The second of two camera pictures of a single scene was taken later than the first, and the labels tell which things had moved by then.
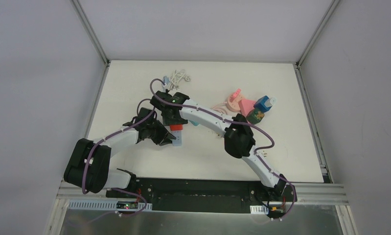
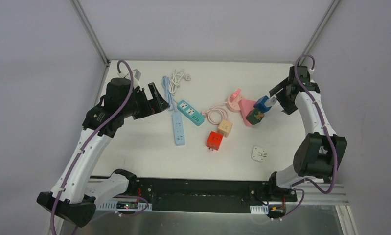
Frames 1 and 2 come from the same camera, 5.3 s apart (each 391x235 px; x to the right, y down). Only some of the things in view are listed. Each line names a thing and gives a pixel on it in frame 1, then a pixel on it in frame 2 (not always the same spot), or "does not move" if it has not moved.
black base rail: [216, 195] does not move
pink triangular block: [246, 105] does not move
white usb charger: [270, 102] does not move
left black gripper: [161, 136] → [148, 102]
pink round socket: [233, 101] does not move
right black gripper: [172, 119] → [285, 94]
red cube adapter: [176, 127] → [214, 141]
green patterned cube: [254, 116] does not move
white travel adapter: [263, 153] does not move
